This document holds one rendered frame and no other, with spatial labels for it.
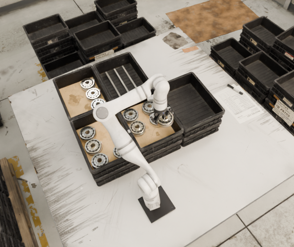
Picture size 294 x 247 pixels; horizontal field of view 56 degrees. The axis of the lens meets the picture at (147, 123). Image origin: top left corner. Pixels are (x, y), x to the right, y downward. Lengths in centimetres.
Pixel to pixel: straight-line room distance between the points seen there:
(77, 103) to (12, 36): 244
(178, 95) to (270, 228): 131
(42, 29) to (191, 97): 195
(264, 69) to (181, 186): 160
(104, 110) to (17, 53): 275
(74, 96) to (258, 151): 131
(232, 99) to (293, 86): 72
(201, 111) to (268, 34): 167
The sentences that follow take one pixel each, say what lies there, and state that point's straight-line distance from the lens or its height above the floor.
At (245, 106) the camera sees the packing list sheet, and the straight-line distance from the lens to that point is 213.
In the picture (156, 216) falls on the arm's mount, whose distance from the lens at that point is 166.
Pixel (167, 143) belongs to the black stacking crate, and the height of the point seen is 84.
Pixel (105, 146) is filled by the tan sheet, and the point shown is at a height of 83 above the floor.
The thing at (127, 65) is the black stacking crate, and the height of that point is 83.
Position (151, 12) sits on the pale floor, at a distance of 417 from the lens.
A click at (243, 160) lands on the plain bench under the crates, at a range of 188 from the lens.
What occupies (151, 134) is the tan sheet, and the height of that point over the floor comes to 83.
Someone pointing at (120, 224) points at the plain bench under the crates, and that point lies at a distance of 168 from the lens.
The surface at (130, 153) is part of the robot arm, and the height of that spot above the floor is 114.
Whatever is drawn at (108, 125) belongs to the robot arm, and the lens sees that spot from 139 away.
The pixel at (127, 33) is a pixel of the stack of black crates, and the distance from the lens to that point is 320.
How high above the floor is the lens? 232
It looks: 56 degrees down
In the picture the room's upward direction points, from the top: 4 degrees counter-clockwise
